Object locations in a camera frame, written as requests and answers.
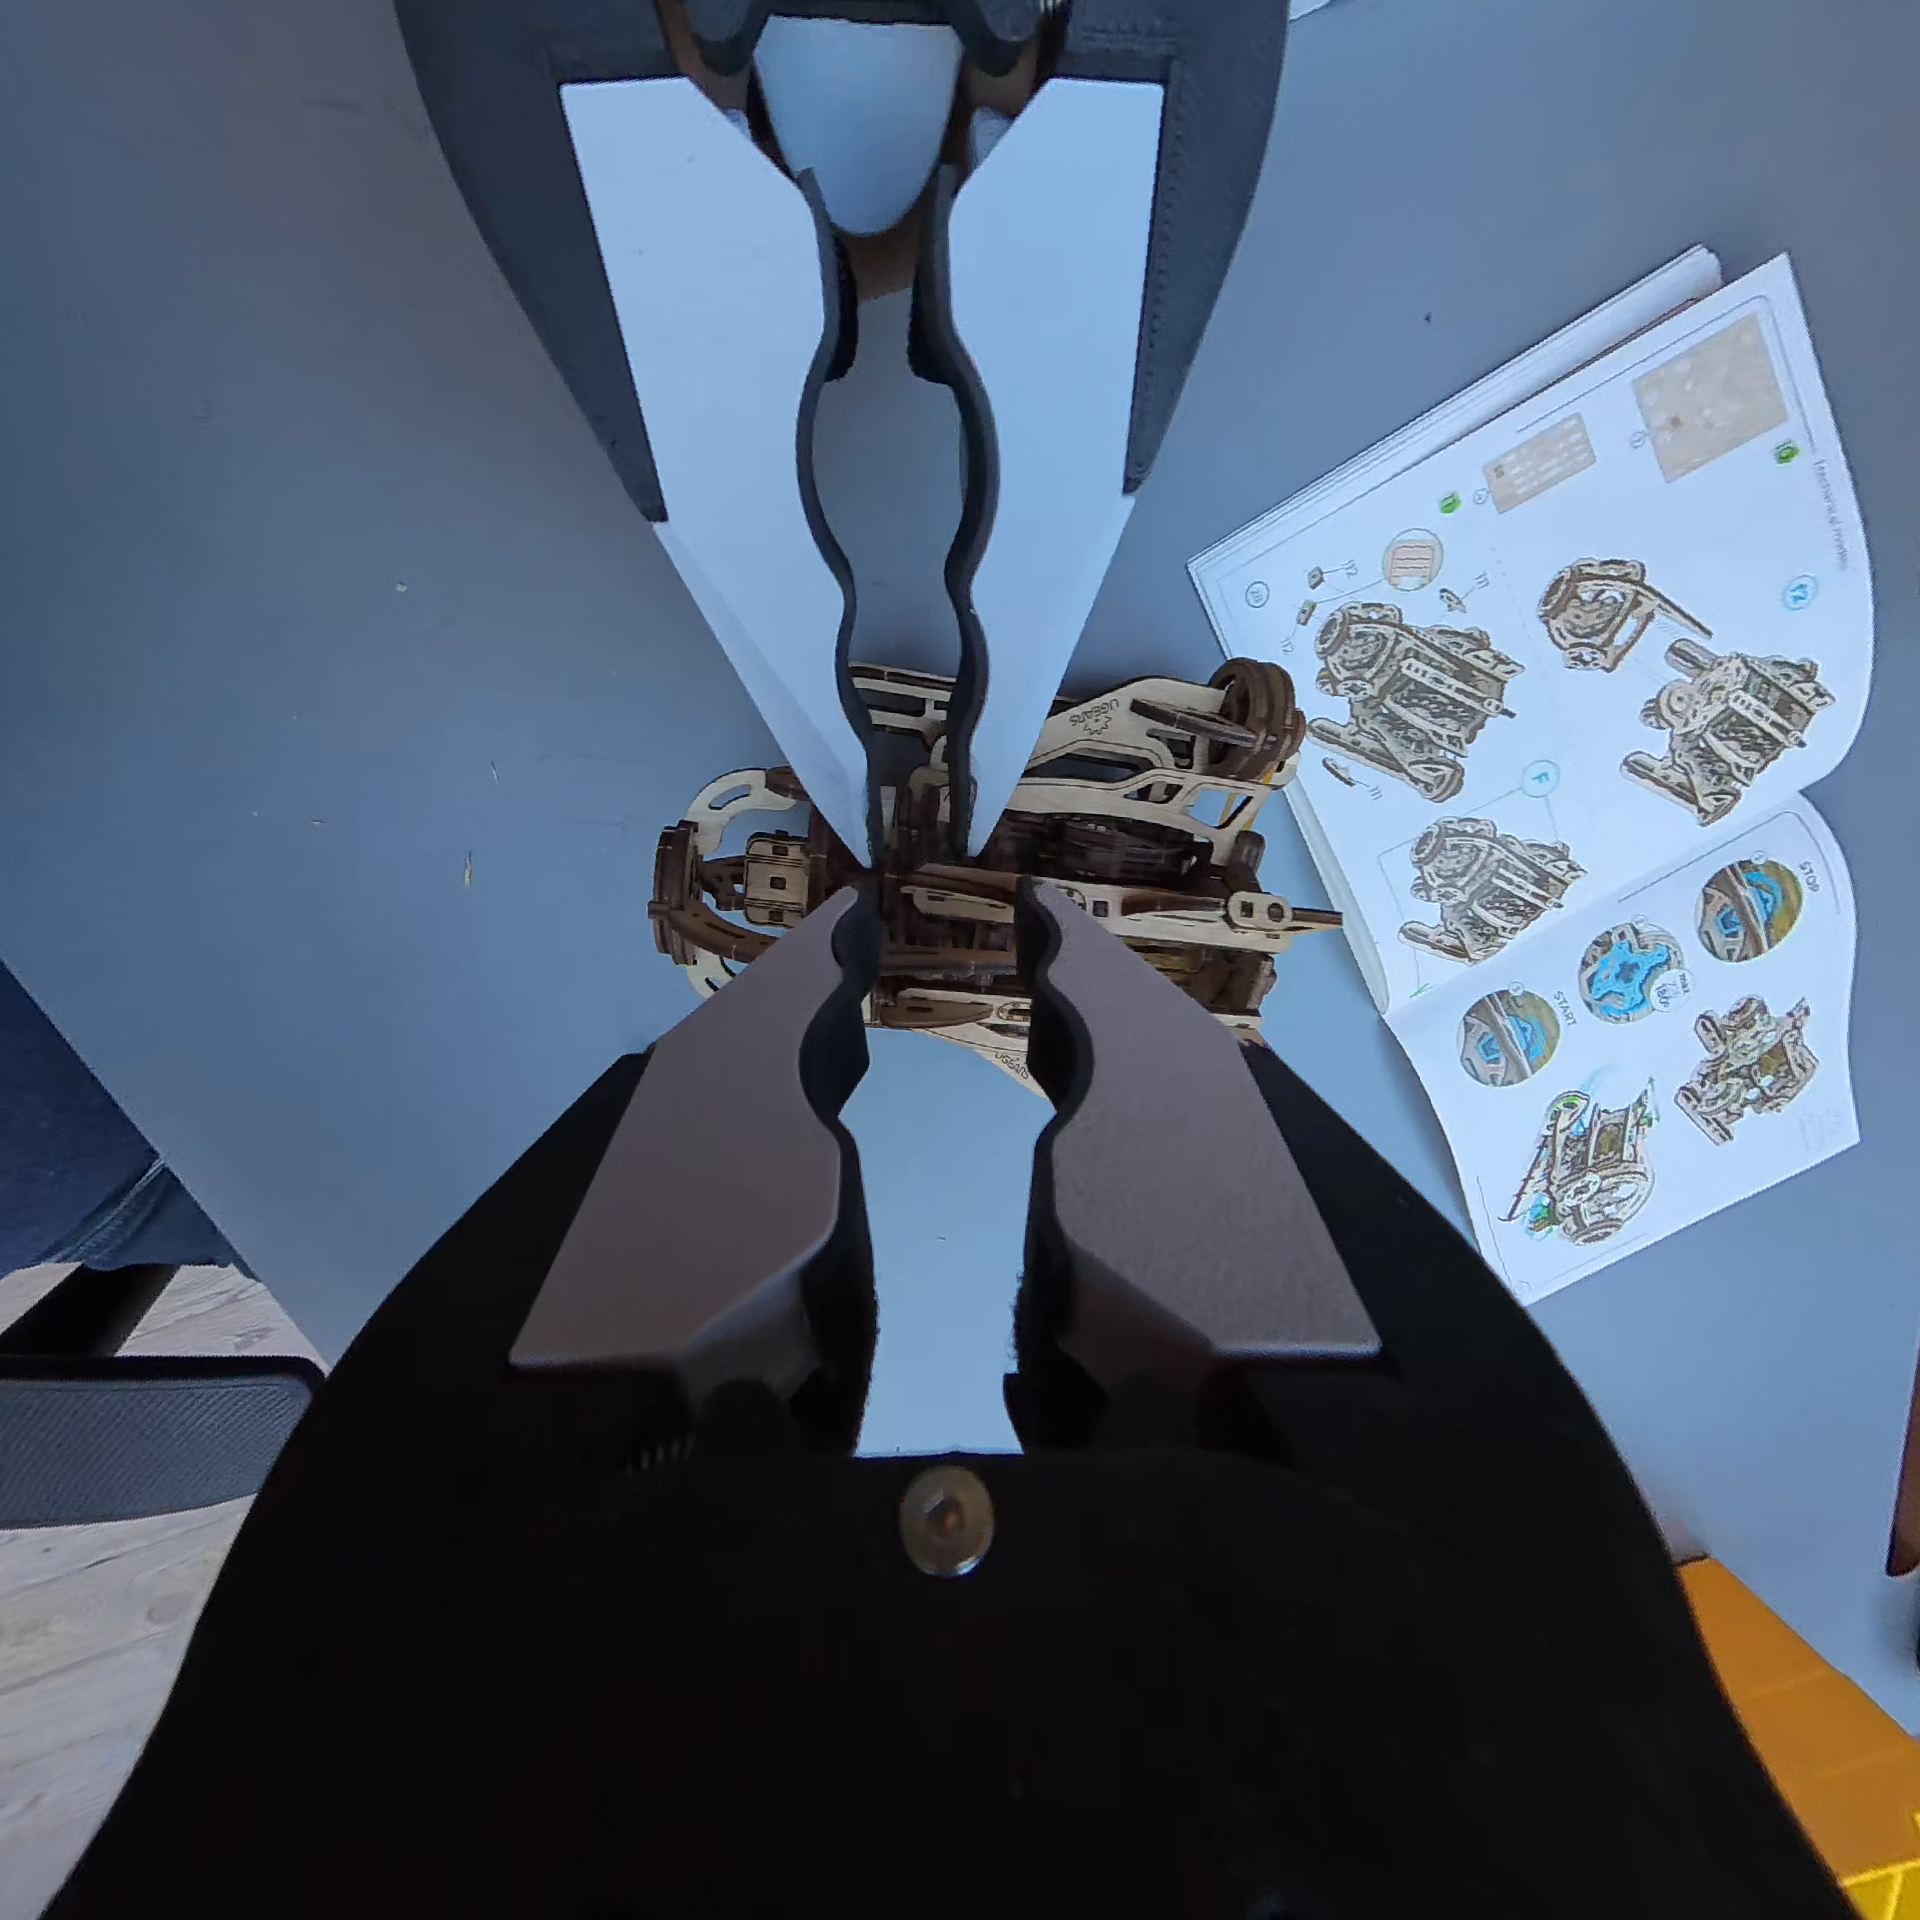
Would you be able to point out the person's blue jeans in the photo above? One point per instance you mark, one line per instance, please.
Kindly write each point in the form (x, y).
(180, 1222)

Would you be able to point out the wooden submarine model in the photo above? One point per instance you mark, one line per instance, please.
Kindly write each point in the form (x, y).
(1140, 885)

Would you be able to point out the yellow plastic crate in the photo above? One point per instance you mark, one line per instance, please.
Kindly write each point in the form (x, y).
(1800, 1740)

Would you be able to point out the black mesh office chair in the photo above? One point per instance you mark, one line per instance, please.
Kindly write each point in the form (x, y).
(148, 1441)

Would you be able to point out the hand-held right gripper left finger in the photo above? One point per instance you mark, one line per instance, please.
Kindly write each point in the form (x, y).
(681, 1200)

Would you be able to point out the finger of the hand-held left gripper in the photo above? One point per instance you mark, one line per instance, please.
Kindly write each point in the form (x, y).
(1049, 374)
(690, 374)

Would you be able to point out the illustrated instruction booklet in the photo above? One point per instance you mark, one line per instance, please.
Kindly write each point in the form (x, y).
(1621, 493)

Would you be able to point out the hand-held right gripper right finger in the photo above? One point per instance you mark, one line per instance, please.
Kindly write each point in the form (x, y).
(1201, 1200)

